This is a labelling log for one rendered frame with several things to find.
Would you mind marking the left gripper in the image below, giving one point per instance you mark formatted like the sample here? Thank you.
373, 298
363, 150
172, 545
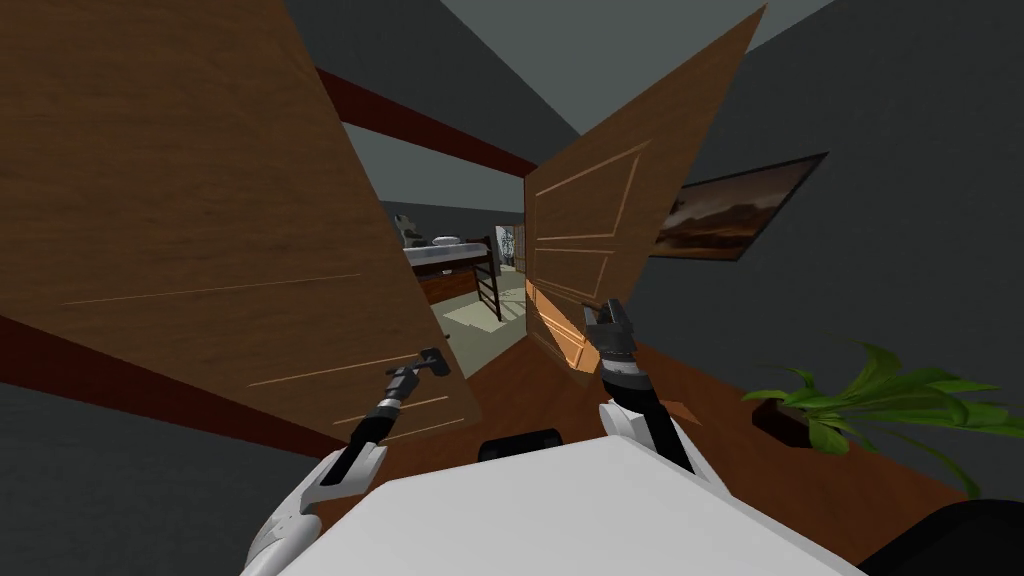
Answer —
430, 364

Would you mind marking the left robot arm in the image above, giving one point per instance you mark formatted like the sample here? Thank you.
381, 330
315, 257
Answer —
352, 460

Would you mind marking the green potted plant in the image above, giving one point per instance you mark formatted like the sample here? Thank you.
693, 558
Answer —
872, 396

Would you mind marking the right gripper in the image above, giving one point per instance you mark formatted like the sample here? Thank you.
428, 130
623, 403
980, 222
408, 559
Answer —
614, 334

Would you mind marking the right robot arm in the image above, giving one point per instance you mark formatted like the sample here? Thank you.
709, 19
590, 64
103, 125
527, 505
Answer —
648, 408

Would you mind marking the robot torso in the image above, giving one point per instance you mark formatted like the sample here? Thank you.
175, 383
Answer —
560, 520

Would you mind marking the dark framed landscape picture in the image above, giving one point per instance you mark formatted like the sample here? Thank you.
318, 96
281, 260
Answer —
724, 214

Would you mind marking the plain brown door leaf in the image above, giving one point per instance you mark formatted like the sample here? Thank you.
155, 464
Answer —
184, 200

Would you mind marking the panelled brown door leaf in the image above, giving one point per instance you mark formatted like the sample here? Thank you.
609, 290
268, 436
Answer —
640, 160

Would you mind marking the dark wooden bed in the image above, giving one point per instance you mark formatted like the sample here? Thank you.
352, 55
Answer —
452, 264

